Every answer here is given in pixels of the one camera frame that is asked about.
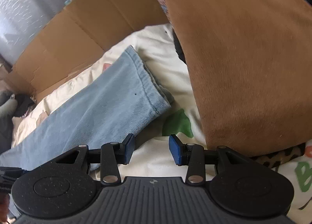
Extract light blue denim jeans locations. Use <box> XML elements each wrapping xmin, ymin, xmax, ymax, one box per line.
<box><xmin>1</xmin><ymin>47</ymin><xmax>173</xmax><ymax>170</ymax></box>

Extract person left hand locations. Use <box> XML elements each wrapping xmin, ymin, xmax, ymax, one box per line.
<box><xmin>0</xmin><ymin>193</ymin><xmax>10</xmax><ymax>222</ymax></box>

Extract grey plush toy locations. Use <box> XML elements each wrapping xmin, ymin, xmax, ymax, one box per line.
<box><xmin>0</xmin><ymin>90</ymin><xmax>18</xmax><ymax>118</ymax></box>

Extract black garment pile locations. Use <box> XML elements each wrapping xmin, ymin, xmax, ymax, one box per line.
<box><xmin>1</xmin><ymin>92</ymin><xmax>35</xmax><ymax>154</ymax></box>

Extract flattened brown cardboard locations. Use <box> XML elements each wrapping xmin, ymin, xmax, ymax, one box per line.
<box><xmin>1</xmin><ymin>0</ymin><xmax>168</xmax><ymax>101</ymax></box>

